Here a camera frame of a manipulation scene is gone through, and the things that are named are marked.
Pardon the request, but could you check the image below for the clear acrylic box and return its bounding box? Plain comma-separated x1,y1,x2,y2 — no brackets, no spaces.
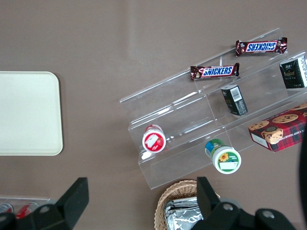
0,196,51,220

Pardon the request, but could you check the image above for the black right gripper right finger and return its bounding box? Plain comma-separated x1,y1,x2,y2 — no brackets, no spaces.
189,176,297,230

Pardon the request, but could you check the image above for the black drink carton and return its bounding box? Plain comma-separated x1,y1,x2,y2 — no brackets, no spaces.
220,84,248,116
279,55,307,90

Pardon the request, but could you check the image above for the red and silver soda can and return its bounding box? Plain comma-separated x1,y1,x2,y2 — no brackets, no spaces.
15,202,39,220
0,203,14,215

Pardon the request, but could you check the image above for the Snickers chocolate bar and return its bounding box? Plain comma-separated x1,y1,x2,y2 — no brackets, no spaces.
190,62,240,81
235,37,288,58

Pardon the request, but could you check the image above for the tan wicker basket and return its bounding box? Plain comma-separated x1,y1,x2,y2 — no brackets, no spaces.
154,180,221,230

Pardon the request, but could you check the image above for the red lid yogurt cup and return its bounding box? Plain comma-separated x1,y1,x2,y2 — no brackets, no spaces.
142,124,167,153

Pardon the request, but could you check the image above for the silver foil packet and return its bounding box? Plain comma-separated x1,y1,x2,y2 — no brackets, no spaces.
170,197,200,210
164,202,204,230

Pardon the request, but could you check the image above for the green lid sunflower cup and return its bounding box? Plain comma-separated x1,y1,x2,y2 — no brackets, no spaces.
204,138,242,174

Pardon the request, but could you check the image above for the clear acrylic stepped shelf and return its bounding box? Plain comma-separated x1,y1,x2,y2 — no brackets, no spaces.
119,27,307,190

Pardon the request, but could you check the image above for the red plaid cookie box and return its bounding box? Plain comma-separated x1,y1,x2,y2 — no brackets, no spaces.
248,102,307,153

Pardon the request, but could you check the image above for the cream plastic tray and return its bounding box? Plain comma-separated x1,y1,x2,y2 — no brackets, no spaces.
0,71,64,156

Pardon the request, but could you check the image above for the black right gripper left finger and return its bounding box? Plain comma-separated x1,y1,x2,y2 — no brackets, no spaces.
0,177,90,230

